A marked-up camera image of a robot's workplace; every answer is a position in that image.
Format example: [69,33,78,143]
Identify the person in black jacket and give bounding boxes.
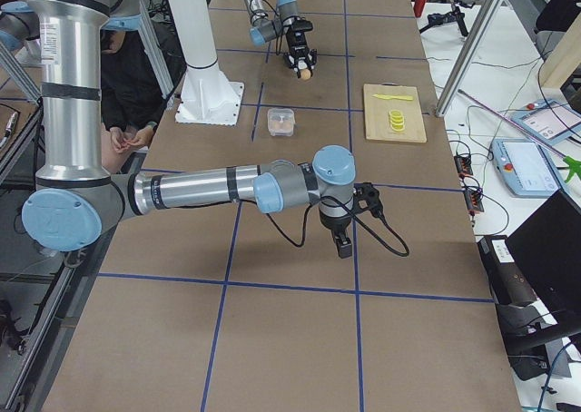
[101,31,164,173]

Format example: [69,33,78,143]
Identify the wooden cutting board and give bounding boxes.
[363,83,427,143]

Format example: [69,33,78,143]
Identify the white reacher grabber tool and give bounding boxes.
[458,89,581,183]

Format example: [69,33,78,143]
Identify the teach pendant tablet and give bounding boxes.
[509,99,580,146]
[491,138,564,199]

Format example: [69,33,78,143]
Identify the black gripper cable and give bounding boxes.
[262,198,409,257]

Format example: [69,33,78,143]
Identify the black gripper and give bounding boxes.
[319,201,352,259]
[284,30,317,70]

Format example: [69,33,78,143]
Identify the black monitor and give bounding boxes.
[506,190,581,316]

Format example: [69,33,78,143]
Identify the lemon slice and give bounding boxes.
[389,122,405,132]
[389,110,404,122]

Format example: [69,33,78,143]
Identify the aluminium frame post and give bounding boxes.
[435,0,504,117]

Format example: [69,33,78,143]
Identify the black tripod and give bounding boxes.
[419,1,473,37]

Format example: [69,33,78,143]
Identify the yellow plastic knife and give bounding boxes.
[372,93,414,102]

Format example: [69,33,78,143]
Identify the brown egg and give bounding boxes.
[299,69,312,81]

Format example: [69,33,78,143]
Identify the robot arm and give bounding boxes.
[244,0,317,80]
[22,0,356,259]

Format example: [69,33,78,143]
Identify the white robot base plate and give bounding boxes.
[175,81,244,126]

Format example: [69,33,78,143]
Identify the clear plastic egg box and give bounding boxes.
[267,108,295,137]

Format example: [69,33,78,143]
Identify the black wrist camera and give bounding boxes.
[352,182,380,215]

